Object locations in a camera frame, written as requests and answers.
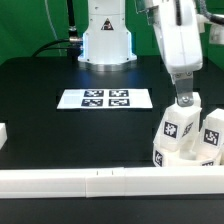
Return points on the white front fence bar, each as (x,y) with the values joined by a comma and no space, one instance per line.
(50,183)

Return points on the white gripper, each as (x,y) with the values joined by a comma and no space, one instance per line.
(177,34)

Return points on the white left fence bar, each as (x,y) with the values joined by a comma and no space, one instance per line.
(3,134)

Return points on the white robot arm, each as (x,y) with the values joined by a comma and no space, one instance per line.
(107,43)

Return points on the white marker sheet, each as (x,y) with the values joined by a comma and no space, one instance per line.
(105,99)

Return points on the white fence bar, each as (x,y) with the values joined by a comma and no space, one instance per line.
(50,183)
(3,134)

